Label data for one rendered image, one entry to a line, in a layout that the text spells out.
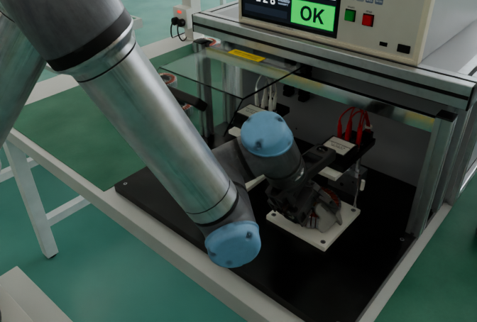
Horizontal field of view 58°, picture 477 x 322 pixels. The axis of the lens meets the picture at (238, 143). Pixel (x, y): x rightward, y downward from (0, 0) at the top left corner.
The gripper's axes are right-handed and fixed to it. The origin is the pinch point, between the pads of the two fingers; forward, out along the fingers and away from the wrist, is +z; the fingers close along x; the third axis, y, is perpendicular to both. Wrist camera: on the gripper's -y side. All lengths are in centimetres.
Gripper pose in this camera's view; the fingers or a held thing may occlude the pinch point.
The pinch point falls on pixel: (315, 207)
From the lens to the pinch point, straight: 97.8
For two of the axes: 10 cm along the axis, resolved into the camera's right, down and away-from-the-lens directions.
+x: 7.5, 3.5, -5.6
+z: 3.4, 5.2, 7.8
